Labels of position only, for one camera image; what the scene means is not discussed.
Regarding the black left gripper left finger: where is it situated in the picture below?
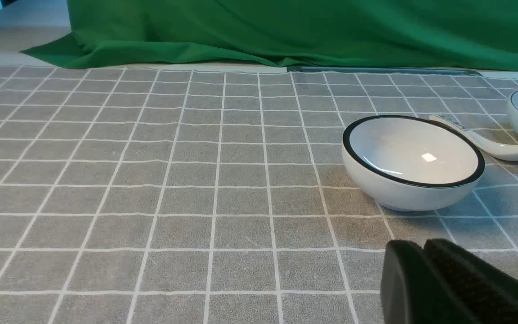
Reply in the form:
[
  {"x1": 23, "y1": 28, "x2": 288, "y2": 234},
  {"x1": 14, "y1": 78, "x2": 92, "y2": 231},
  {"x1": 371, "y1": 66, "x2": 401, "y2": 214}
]
[{"x1": 380, "y1": 240, "x2": 466, "y2": 324}]

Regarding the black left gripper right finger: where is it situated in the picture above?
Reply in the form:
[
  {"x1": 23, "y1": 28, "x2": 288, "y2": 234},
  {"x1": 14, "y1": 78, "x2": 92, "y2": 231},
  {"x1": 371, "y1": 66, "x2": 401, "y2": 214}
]
[{"x1": 424, "y1": 238, "x2": 518, "y2": 324}]

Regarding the black-rimmed white bowl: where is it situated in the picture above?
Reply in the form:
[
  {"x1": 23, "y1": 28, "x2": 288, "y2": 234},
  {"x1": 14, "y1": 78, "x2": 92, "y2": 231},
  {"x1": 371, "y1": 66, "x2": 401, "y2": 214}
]
[{"x1": 342, "y1": 115, "x2": 486, "y2": 212}]

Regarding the white spoon with label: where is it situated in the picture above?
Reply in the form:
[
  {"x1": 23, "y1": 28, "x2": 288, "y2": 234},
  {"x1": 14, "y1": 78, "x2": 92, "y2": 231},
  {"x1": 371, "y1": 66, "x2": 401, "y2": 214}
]
[{"x1": 429, "y1": 114, "x2": 518, "y2": 162}]

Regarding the grey metal bar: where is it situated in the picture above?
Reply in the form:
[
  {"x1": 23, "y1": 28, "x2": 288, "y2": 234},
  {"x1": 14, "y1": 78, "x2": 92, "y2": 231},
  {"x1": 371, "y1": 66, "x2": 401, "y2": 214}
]
[{"x1": 286, "y1": 65, "x2": 482, "y2": 77}]

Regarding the green backdrop cloth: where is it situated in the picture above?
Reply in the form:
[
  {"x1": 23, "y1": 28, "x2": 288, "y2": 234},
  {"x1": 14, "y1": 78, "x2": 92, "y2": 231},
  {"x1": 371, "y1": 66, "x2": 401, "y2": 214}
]
[{"x1": 23, "y1": 0, "x2": 518, "y2": 71}]

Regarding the grey checked tablecloth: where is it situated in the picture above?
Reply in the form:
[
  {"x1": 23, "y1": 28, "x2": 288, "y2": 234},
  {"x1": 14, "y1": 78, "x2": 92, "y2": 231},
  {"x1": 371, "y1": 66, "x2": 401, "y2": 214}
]
[{"x1": 0, "y1": 66, "x2": 518, "y2": 324}]

